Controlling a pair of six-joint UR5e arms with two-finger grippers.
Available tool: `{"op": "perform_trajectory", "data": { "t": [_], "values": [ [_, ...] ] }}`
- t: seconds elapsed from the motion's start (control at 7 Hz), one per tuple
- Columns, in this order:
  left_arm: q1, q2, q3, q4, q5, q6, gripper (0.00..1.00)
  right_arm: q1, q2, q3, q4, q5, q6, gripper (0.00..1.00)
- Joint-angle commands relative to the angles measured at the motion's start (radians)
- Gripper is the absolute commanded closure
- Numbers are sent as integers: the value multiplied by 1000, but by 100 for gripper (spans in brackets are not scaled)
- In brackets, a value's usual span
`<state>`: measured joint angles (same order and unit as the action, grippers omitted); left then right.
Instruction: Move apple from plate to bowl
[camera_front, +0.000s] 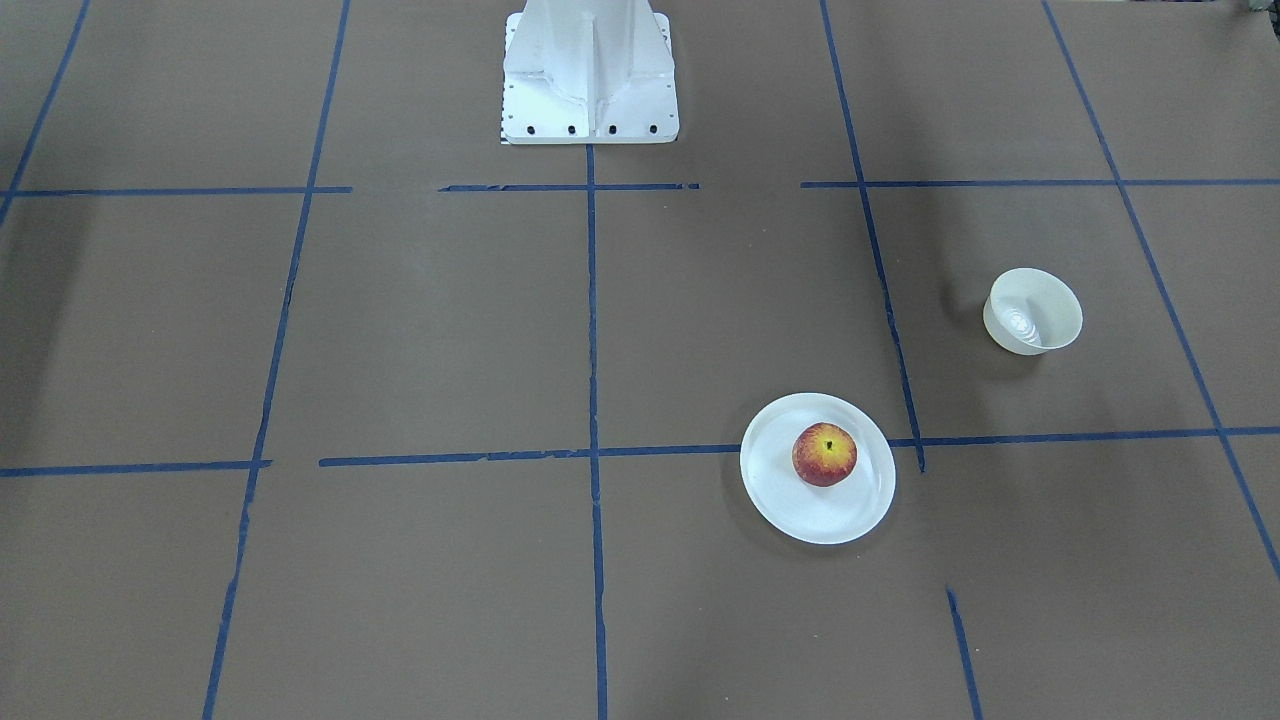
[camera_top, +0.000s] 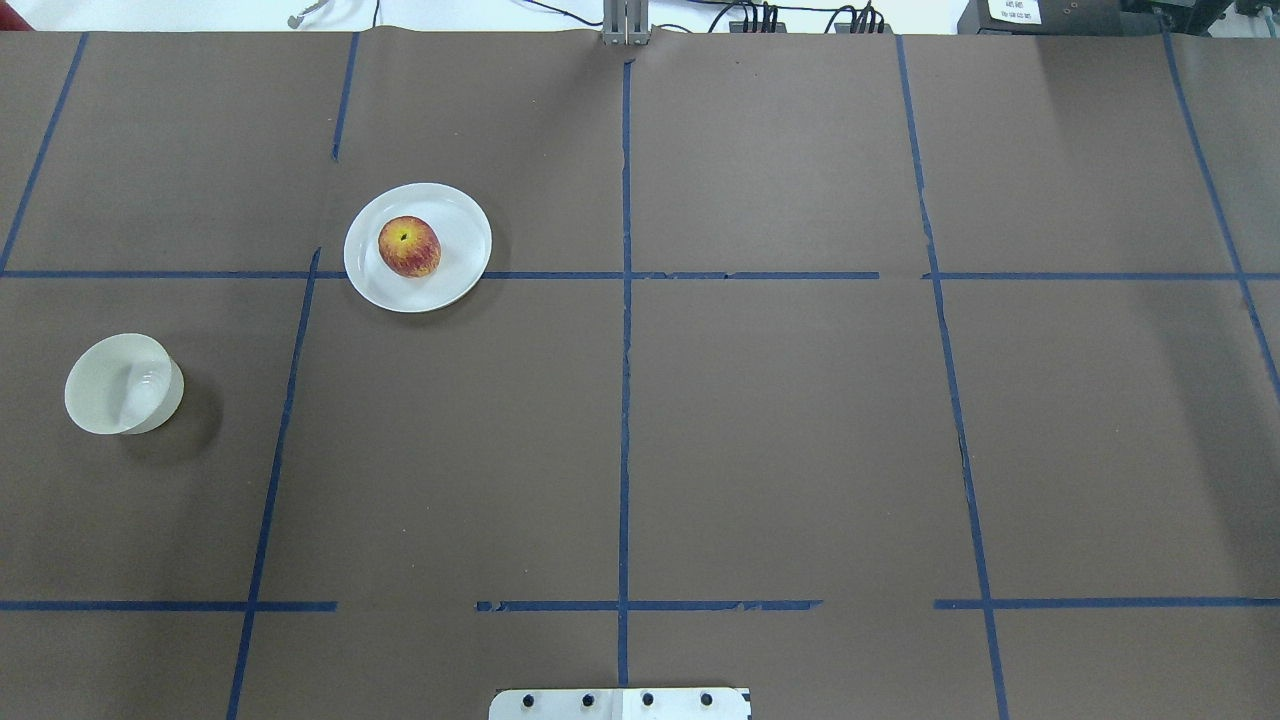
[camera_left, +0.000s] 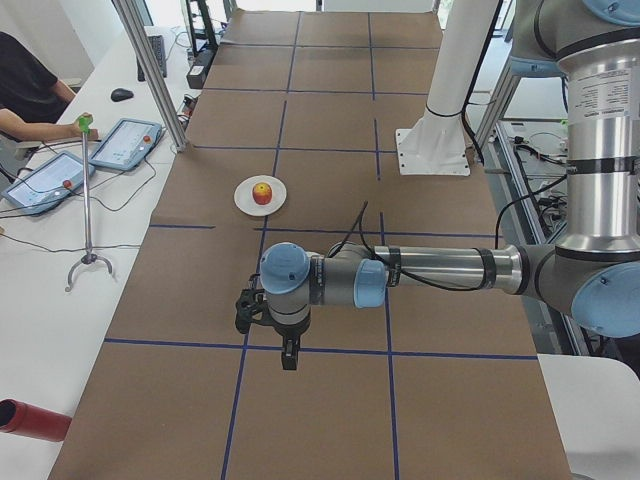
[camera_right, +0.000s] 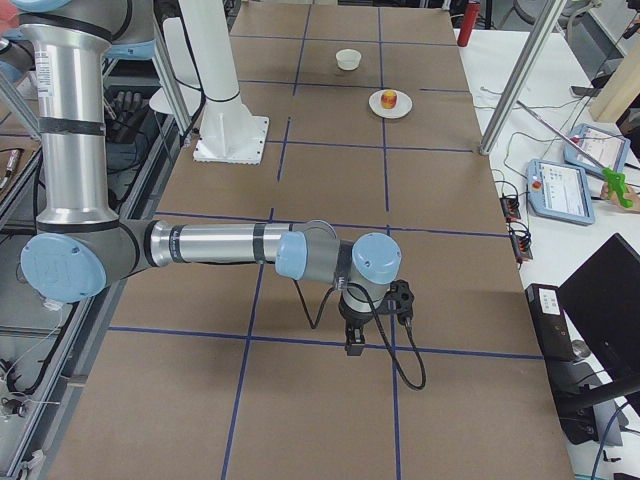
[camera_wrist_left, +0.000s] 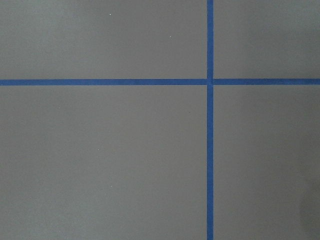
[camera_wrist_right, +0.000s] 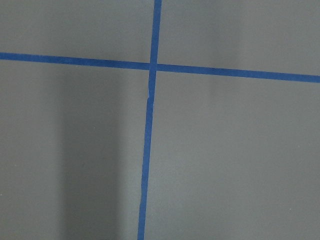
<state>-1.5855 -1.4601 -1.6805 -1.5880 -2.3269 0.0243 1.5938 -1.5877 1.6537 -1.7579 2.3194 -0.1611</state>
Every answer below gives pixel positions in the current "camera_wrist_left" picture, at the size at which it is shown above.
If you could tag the long horizontal blue tape strip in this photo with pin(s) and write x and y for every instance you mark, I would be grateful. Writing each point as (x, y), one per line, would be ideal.
(165, 82)

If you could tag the vertical blue tape strip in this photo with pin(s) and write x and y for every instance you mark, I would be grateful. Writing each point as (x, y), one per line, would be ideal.
(210, 122)

